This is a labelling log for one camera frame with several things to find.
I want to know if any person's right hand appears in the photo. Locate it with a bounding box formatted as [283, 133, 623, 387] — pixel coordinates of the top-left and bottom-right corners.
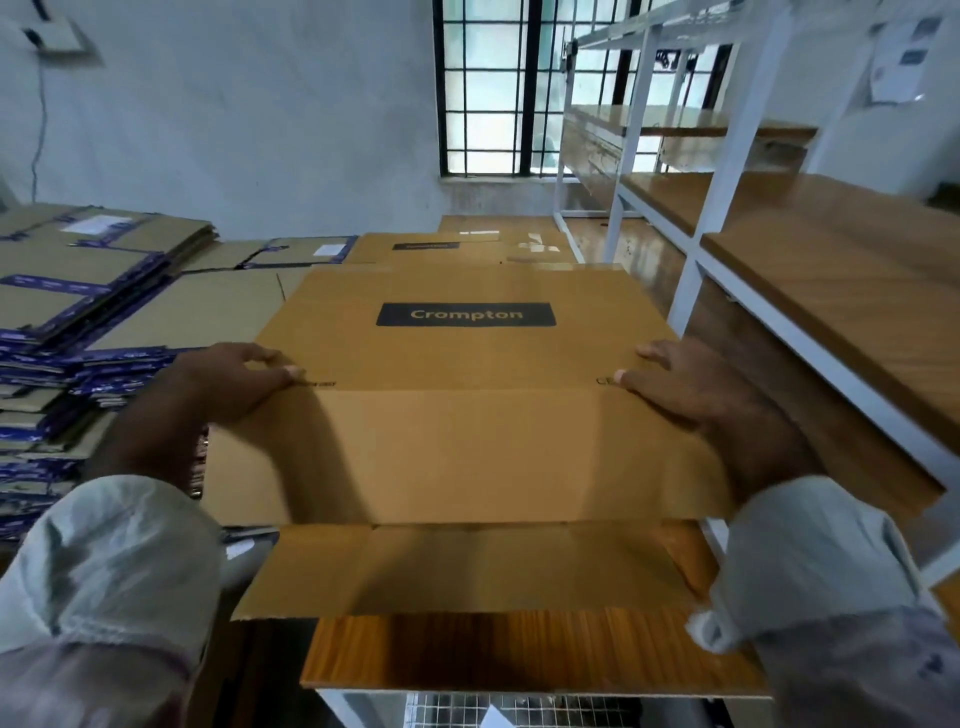
[612, 337, 752, 437]

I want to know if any person's left hand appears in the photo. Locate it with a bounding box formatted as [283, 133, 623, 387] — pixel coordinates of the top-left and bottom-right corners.
[165, 342, 306, 429]

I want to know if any stack of cardboard boxes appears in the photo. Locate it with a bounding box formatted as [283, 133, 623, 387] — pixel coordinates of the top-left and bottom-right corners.
[0, 202, 216, 542]
[87, 235, 362, 500]

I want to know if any brown cardboard box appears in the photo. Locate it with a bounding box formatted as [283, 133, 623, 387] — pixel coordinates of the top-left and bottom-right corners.
[348, 229, 579, 272]
[202, 262, 737, 620]

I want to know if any person's right forearm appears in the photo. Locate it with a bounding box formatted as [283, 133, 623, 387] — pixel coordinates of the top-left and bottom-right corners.
[705, 393, 830, 515]

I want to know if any person's left forearm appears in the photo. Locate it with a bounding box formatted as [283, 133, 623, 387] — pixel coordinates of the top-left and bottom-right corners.
[82, 387, 209, 494]

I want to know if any person's light grey shirt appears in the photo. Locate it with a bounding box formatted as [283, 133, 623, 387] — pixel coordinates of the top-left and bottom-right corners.
[0, 472, 960, 728]

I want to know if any white metal shelf rack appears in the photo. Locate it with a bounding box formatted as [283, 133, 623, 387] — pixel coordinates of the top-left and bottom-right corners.
[555, 0, 960, 590]

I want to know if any wooden table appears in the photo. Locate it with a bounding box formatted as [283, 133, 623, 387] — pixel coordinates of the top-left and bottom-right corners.
[300, 213, 960, 728]

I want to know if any black framed window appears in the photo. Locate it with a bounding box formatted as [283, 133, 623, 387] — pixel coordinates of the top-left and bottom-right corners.
[433, 0, 737, 179]

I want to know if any thin wall cable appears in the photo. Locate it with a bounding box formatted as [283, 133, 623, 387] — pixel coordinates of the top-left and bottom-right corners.
[27, 54, 51, 207]

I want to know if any white wire mesh cage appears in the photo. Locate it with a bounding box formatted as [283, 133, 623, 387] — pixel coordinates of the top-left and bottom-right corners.
[402, 690, 647, 728]

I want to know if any white wall socket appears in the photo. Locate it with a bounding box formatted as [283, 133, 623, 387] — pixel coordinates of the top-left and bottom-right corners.
[27, 18, 89, 57]

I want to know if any white wall device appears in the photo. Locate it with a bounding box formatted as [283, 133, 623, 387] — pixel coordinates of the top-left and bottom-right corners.
[870, 18, 947, 107]

